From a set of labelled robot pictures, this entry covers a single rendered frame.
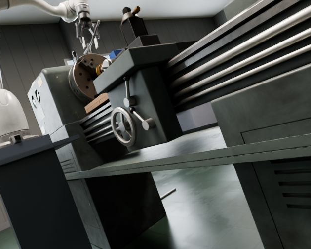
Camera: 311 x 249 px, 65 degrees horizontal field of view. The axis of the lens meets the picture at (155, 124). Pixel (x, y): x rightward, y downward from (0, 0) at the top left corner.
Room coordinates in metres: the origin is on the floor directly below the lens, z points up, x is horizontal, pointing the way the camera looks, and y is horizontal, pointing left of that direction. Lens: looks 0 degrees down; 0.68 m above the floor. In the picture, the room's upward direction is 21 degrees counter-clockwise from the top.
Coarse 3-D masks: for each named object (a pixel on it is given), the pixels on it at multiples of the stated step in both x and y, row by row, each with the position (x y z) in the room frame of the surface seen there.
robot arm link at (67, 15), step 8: (8, 0) 1.27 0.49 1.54; (16, 0) 1.31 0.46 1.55; (24, 0) 1.34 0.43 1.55; (32, 0) 1.38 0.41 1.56; (40, 0) 1.44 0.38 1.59; (8, 8) 1.31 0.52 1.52; (40, 8) 1.47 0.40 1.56; (48, 8) 1.53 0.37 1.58; (56, 8) 1.61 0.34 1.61; (64, 8) 1.64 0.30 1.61; (64, 16) 1.67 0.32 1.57; (72, 16) 1.69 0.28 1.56
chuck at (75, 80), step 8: (88, 56) 1.55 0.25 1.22; (96, 56) 1.58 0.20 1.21; (72, 72) 1.48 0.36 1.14; (80, 72) 1.49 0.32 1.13; (88, 72) 1.52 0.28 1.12; (72, 80) 1.49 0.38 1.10; (80, 80) 1.48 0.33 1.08; (88, 80) 1.51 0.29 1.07; (72, 88) 1.52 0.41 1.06; (80, 88) 1.47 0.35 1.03; (88, 88) 1.50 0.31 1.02; (80, 96) 1.52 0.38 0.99; (88, 96) 1.49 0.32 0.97
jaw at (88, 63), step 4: (80, 60) 1.51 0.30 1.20; (84, 60) 1.48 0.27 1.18; (80, 64) 1.49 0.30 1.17; (84, 64) 1.48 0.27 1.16; (88, 64) 1.47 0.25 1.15; (92, 64) 1.48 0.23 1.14; (96, 64) 1.48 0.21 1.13; (84, 68) 1.51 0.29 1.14; (88, 68) 1.49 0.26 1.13; (92, 68) 1.48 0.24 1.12; (92, 72) 1.51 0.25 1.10
